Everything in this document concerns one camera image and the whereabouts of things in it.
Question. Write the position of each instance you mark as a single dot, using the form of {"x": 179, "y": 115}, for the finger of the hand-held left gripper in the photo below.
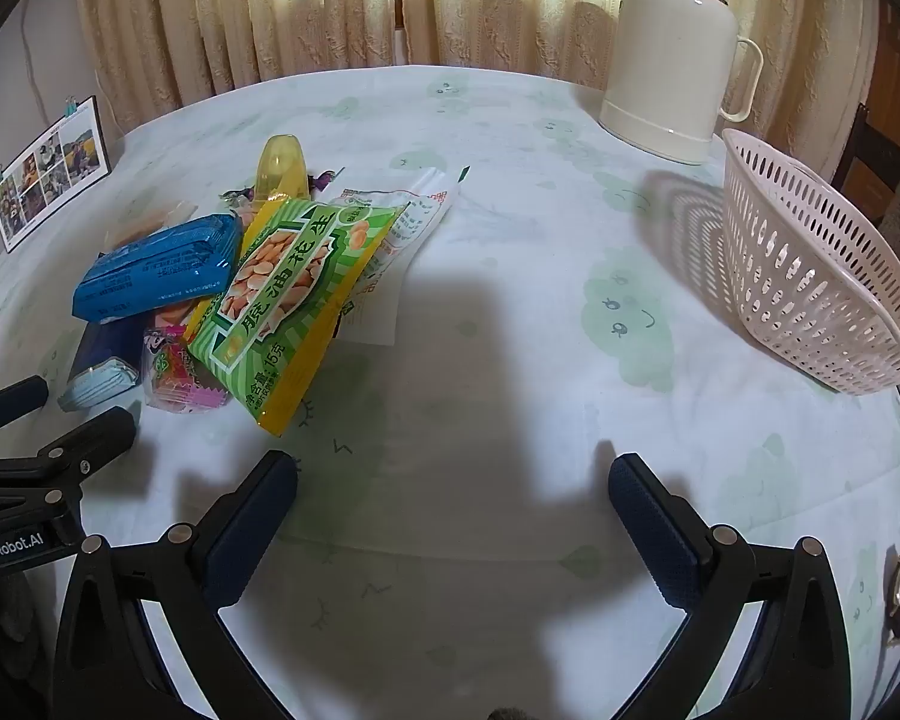
{"x": 90, "y": 439}
{"x": 15, "y": 397}

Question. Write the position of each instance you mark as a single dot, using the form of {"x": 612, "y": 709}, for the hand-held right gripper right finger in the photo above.
{"x": 649, "y": 525}

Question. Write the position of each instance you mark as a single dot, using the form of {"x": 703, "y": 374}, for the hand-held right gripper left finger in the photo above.
{"x": 247, "y": 525}

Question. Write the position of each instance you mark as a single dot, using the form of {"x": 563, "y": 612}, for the pink candy packet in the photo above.
{"x": 176, "y": 379}

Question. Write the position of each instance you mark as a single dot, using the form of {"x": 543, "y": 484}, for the blue snack packet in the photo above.
{"x": 150, "y": 270}

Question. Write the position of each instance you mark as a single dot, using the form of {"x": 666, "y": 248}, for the green peanut snack packet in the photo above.
{"x": 285, "y": 300}

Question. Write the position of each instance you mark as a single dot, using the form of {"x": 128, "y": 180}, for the white plastic basket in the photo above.
{"x": 795, "y": 277}

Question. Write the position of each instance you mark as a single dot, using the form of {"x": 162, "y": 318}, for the yellow jelly cup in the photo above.
{"x": 281, "y": 169}

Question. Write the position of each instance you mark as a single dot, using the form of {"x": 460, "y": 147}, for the white snack packet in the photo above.
{"x": 416, "y": 214}

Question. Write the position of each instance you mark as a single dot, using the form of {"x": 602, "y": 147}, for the dark blue and teal packet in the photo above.
{"x": 101, "y": 349}

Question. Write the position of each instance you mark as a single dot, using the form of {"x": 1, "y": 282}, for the pale green printed tablecloth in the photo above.
{"x": 495, "y": 390}

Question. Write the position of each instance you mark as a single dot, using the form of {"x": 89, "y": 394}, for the photo collage board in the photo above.
{"x": 45, "y": 172}

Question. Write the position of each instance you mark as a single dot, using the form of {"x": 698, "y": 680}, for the purple wrapped candy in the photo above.
{"x": 321, "y": 181}

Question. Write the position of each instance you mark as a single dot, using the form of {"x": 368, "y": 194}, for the dark wooden chair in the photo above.
{"x": 862, "y": 150}

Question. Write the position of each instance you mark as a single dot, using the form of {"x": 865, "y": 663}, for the beige patterned curtain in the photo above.
{"x": 270, "y": 15}

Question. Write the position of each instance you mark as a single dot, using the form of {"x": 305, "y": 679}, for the cream white thermos jug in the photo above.
{"x": 667, "y": 52}

